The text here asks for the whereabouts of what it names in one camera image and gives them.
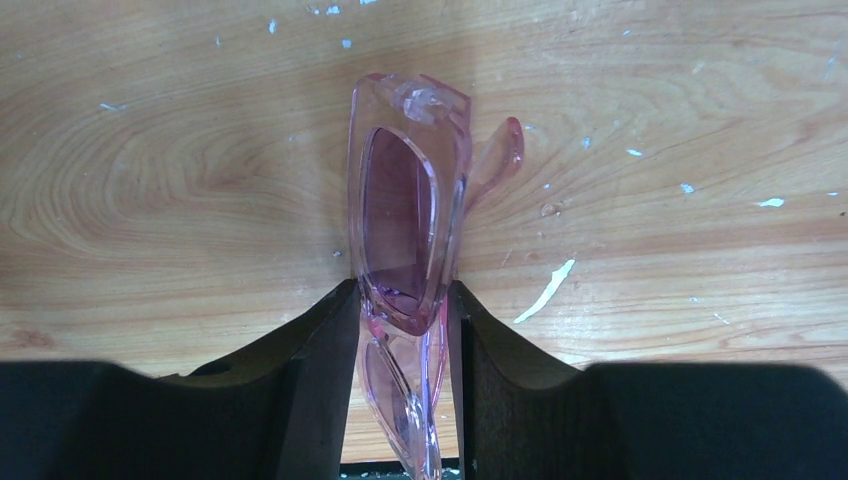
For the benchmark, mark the pink transparent sunglasses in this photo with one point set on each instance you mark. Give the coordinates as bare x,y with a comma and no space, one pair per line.
413,177

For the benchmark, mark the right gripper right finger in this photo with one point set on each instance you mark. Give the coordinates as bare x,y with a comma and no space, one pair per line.
523,414

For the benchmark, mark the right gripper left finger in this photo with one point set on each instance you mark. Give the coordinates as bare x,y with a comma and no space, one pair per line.
273,409

